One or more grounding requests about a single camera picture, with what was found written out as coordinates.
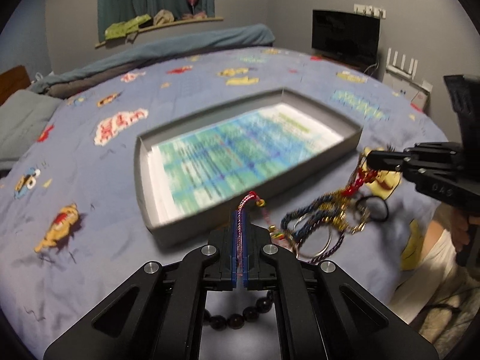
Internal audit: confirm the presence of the white wifi router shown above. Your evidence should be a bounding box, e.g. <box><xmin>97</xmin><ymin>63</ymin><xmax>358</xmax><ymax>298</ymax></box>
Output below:
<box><xmin>385</xmin><ymin>47</ymin><xmax>418</xmax><ymax>80</ymax></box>

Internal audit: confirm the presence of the black bead bracelet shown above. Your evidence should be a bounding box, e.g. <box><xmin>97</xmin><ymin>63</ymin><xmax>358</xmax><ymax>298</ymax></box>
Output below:
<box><xmin>202</xmin><ymin>289</ymin><xmax>275</xmax><ymax>332</ymax></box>

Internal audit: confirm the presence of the wooden window sill shelf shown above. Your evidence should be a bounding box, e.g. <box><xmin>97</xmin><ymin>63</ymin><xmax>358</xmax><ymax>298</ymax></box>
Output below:
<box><xmin>94</xmin><ymin>16</ymin><xmax>224</xmax><ymax>49</ymax></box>

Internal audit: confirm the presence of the thin silver hoop ring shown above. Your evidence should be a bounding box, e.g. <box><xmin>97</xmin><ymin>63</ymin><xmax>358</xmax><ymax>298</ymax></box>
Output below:
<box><xmin>286</xmin><ymin>213</ymin><xmax>335</xmax><ymax>261</ymax></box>

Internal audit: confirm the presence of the black monitor screen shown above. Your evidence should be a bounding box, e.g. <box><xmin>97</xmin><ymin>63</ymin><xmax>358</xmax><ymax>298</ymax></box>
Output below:
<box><xmin>311</xmin><ymin>10</ymin><xmax>381</xmax><ymax>66</ymax></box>

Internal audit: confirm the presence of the pink red string bracelet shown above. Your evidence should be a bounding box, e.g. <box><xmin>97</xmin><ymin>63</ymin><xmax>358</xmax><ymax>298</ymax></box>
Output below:
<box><xmin>232</xmin><ymin>190</ymin><xmax>278</xmax><ymax>271</ymax></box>

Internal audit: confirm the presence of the beige cloth on sill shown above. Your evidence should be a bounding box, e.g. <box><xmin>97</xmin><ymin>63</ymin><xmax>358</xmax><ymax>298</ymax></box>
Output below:
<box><xmin>153</xmin><ymin>9</ymin><xmax>175</xmax><ymax>26</ymax></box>

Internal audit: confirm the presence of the person's right hand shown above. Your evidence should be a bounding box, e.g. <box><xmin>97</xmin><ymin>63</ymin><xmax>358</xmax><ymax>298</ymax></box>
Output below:
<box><xmin>450</xmin><ymin>208</ymin><xmax>470</xmax><ymax>252</ymax></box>

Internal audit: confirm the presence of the red bead ornament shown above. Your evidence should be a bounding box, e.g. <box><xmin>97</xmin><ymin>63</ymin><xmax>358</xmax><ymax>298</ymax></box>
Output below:
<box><xmin>340</xmin><ymin>166</ymin><xmax>378</xmax><ymax>197</ymax></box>

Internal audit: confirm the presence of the white wall hook rack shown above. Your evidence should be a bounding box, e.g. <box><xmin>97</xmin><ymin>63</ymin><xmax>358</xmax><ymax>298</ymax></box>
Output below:
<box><xmin>353</xmin><ymin>3</ymin><xmax>386</xmax><ymax>20</ymax></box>

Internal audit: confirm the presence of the printed blue-green paper sheet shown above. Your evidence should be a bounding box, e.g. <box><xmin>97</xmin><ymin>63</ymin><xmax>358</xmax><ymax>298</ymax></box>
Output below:
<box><xmin>148</xmin><ymin>102</ymin><xmax>344</xmax><ymax>224</ymax></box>

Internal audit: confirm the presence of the blue gold bead bracelet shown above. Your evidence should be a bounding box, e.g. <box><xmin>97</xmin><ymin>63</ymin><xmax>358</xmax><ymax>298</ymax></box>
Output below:
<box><xmin>280</xmin><ymin>188</ymin><xmax>373</xmax><ymax>241</ymax></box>

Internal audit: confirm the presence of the grey-blue pillow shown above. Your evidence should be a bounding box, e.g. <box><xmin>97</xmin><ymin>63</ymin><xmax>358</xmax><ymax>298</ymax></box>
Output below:
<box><xmin>0</xmin><ymin>89</ymin><xmax>63</xmax><ymax>170</ymax></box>

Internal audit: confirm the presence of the teal folded blanket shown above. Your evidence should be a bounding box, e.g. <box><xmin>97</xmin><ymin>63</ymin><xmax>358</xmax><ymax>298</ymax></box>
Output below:
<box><xmin>28</xmin><ymin>24</ymin><xmax>275</xmax><ymax>98</ymax></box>

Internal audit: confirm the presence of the green cloth on sill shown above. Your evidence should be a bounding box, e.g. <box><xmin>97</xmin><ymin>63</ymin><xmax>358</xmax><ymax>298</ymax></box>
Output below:
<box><xmin>104</xmin><ymin>14</ymin><xmax>152</xmax><ymax>41</ymax></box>

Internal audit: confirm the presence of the wooden headboard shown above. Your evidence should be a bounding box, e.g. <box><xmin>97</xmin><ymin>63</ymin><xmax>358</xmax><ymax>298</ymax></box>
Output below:
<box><xmin>0</xmin><ymin>65</ymin><xmax>31</xmax><ymax>106</ymax></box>

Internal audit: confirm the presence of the blue cartoon bed cover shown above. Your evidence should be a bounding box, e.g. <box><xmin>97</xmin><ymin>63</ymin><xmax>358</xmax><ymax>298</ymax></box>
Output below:
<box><xmin>1</xmin><ymin>47</ymin><xmax>445</xmax><ymax>359</ymax></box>

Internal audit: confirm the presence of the black hair tie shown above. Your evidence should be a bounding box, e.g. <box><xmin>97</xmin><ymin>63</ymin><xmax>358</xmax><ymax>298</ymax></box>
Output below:
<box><xmin>354</xmin><ymin>194</ymin><xmax>390</xmax><ymax>223</ymax></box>

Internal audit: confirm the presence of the white box under router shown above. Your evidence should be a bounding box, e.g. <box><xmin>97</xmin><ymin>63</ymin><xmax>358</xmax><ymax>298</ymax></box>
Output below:
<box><xmin>382</xmin><ymin>72</ymin><xmax>433</xmax><ymax>111</ymax></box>

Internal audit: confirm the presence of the wooden desk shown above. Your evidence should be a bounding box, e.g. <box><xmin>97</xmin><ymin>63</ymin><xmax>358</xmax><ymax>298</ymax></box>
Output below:
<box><xmin>311</xmin><ymin>53</ymin><xmax>370</xmax><ymax>72</ymax></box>

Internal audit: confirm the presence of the pink cloth on sill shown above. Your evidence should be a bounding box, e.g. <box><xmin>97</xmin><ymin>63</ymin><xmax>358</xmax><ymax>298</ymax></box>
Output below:
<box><xmin>181</xmin><ymin>11</ymin><xmax>208</xmax><ymax>20</ymax></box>

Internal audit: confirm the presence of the grey shallow cardboard tray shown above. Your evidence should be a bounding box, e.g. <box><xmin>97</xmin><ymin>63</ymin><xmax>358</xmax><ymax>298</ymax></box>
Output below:
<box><xmin>133</xmin><ymin>88</ymin><xmax>362</xmax><ymax>246</ymax></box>

